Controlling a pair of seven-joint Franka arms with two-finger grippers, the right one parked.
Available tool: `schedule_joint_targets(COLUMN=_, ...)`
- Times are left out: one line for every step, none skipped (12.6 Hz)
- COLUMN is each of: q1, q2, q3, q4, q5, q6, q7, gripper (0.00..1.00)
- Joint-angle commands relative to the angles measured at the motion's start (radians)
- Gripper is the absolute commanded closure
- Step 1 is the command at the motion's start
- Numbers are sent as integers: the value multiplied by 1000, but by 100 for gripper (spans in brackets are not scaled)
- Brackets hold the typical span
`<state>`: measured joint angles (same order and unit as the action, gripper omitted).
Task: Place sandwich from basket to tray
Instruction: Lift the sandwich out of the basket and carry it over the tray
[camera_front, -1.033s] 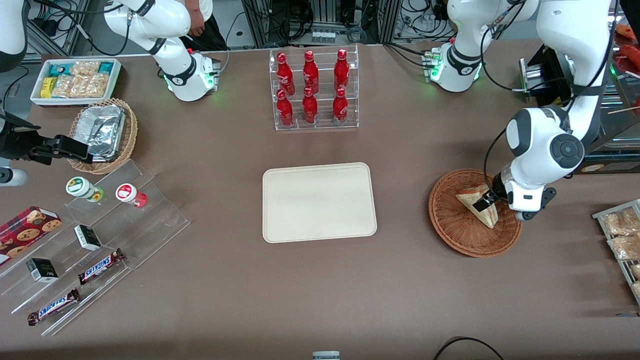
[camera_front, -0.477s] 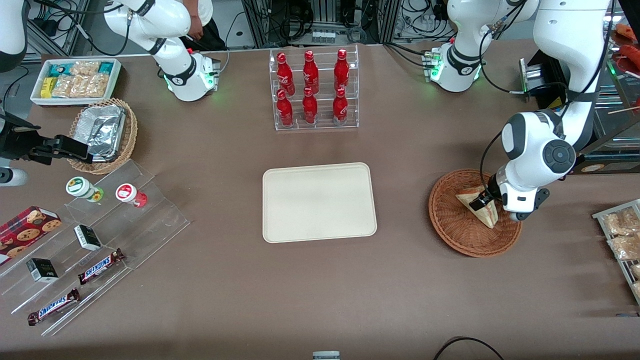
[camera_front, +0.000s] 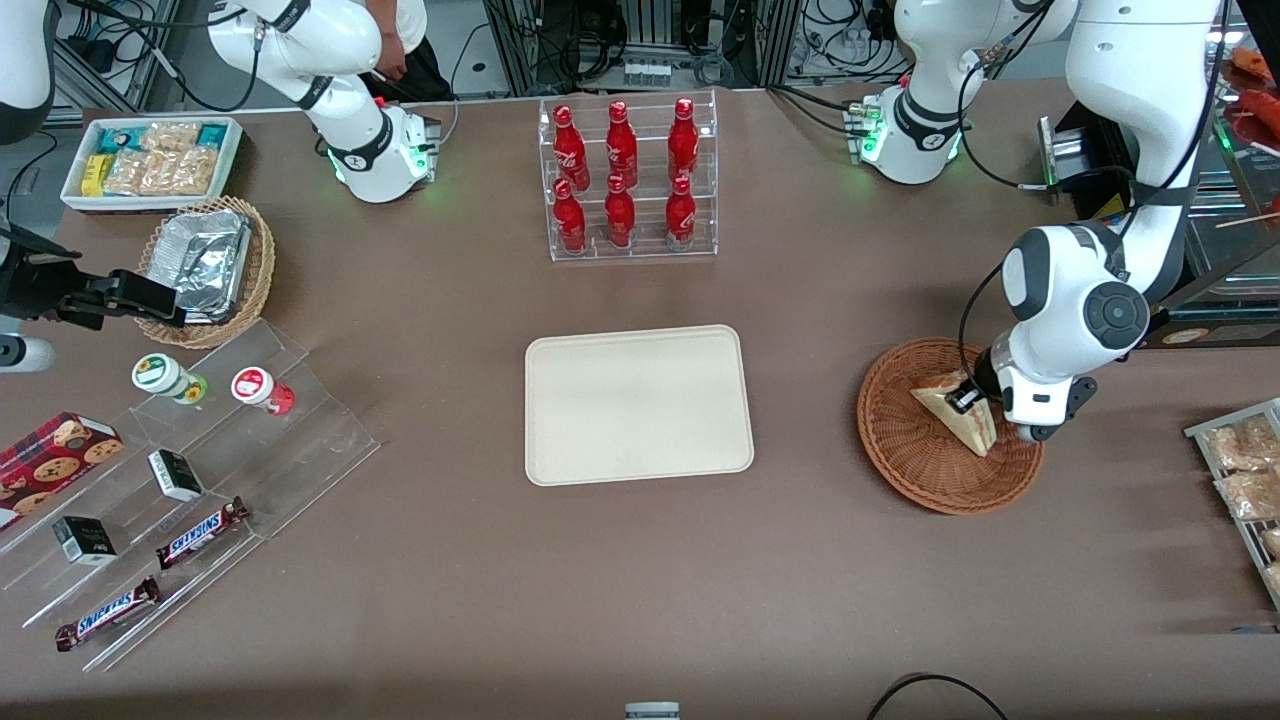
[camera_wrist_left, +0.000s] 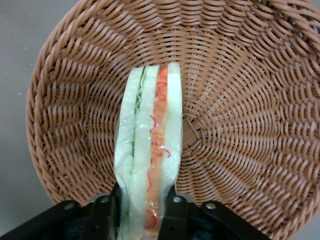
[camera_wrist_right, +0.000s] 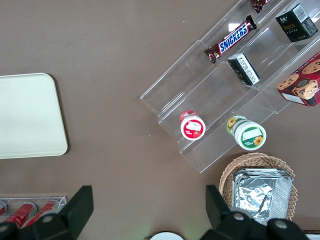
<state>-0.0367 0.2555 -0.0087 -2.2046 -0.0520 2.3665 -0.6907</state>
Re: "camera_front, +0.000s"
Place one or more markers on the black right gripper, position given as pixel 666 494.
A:
pixel 38 285

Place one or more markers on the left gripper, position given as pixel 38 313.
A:
pixel 981 384

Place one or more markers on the triangular sandwich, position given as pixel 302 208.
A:
pixel 975 430

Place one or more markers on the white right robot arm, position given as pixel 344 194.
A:
pixel 300 40

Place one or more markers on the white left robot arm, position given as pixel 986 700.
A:
pixel 1130 60

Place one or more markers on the person bare forearm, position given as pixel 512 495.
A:
pixel 383 20

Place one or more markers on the brown wicker basket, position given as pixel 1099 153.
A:
pixel 920 460

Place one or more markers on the aluminium foil tray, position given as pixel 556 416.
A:
pixel 205 260

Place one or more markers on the light wicker basket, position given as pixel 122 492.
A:
pixel 262 270

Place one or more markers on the beige plastic tray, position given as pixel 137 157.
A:
pixel 640 405

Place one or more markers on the person bare hand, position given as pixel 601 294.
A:
pixel 392 58

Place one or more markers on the green lid cup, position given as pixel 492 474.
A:
pixel 160 374

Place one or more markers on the white snack bin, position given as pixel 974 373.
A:
pixel 150 205

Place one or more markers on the yellow snack packet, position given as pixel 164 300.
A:
pixel 94 175

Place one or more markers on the clear rice cracker bag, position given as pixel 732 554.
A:
pixel 190 170
pixel 170 136
pixel 135 172

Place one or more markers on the red lid cup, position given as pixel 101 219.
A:
pixel 255 387

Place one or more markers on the teal snack packet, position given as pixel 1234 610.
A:
pixel 118 138
pixel 212 134

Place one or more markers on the red cookie box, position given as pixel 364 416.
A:
pixel 50 465

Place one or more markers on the small black box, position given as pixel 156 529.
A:
pixel 85 540
pixel 175 475

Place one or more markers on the snickers bar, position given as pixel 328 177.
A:
pixel 200 533
pixel 108 612

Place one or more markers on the clear acrylic stepped stand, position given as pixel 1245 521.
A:
pixel 320 440

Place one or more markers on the clear pastry bag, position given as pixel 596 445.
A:
pixel 1255 495
pixel 1275 580
pixel 1272 542
pixel 1245 445

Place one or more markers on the black hot dog roller machine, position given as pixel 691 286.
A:
pixel 1250 335

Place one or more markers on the steel pan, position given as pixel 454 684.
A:
pixel 1230 250

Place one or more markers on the wooden skewer stick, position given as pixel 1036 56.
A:
pixel 1250 219

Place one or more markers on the red cola bottle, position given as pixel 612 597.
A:
pixel 570 150
pixel 683 140
pixel 621 145
pixel 681 220
pixel 570 225
pixel 620 220

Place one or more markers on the clear acrylic bottle rack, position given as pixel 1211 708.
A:
pixel 650 255

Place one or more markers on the small blue-grey object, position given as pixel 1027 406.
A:
pixel 1255 629

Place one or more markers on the person in dark trousers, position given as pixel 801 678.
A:
pixel 432 75

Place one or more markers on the small grey object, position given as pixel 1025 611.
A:
pixel 652 712

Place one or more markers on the white power strip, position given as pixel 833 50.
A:
pixel 647 72

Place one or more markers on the aluminium equipment rack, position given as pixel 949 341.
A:
pixel 520 50

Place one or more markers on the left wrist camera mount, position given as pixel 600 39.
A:
pixel 1080 400

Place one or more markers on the grey aluminium frame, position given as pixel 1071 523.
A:
pixel 95 75

